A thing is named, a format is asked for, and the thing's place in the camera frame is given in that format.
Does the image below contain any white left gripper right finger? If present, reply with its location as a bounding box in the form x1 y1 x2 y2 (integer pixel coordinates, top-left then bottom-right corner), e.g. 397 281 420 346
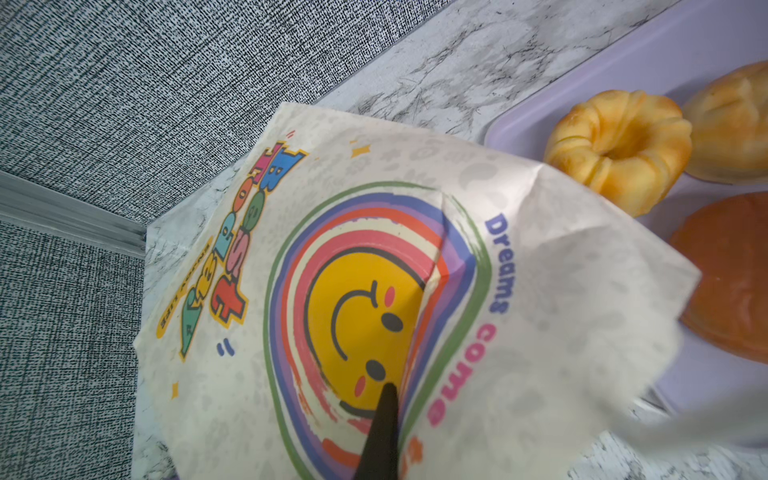
611 389 767 453

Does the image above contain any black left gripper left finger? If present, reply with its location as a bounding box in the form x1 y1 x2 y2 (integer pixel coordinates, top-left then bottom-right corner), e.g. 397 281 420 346
353 383 399 480

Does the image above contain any orange brown fake bread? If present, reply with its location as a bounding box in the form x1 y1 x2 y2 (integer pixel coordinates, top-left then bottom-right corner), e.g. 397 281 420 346
670 192 767 363

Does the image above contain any white printed paper bag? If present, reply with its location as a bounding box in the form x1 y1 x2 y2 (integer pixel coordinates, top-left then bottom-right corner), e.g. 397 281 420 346
134 103 699 479

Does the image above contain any yellow bundt fake bread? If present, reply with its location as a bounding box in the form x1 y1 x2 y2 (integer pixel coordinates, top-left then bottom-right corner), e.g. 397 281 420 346
543 90 693 217

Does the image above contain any pale yellow fake bun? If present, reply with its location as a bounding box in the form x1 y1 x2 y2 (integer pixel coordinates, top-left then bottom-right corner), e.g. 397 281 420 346
683 61 767 185

